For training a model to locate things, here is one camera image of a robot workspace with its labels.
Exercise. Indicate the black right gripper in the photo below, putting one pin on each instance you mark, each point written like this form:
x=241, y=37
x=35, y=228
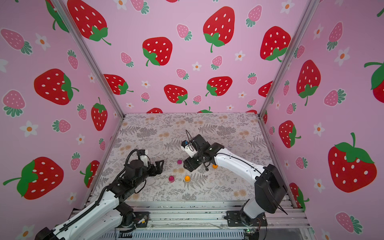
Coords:
x=193, y=162

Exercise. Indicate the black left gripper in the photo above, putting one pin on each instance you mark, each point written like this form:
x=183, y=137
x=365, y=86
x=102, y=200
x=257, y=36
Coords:
x=158, y=169

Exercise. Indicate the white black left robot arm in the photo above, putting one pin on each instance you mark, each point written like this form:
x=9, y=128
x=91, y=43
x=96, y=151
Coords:
x=109, y=210

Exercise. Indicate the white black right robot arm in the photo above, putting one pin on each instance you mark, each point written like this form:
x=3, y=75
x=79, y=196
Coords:
x=268, y=183

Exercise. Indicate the aluminium front base rails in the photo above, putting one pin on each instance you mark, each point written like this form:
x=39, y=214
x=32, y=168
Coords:
x=204, y=220

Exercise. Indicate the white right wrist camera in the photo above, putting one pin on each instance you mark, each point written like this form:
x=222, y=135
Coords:
x=188, y=148

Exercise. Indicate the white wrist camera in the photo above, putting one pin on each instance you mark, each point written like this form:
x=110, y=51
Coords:
x=144, y=158
x=188, y=148

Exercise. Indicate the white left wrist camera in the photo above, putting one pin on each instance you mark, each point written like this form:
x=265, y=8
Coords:
x=144, y=158

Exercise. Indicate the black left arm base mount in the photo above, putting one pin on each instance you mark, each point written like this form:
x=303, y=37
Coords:
x=131, y=219

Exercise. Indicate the aluminium left table edge rail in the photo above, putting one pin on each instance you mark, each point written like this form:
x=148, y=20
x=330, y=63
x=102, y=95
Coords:
x=104, y=160

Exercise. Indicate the aluminium table edge rail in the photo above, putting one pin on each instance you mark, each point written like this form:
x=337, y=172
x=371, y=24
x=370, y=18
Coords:
x=104, y=160
x=284, y=137

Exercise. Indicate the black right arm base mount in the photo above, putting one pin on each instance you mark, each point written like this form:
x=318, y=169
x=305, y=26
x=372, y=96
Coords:
x=240, y=219

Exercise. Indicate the aluminium right table edge rail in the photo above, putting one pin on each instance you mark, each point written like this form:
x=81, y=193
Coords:
x=284, y=137

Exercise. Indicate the aluminium left rear corner post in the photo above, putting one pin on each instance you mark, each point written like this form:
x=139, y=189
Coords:
x=78, y=38

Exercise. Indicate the aluminium corner post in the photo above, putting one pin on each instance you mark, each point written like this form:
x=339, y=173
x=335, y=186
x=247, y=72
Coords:
x=78, y=38
x=302, y=26

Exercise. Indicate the aluminium right rear corner post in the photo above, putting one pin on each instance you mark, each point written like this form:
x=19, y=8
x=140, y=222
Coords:
x=302, y=26

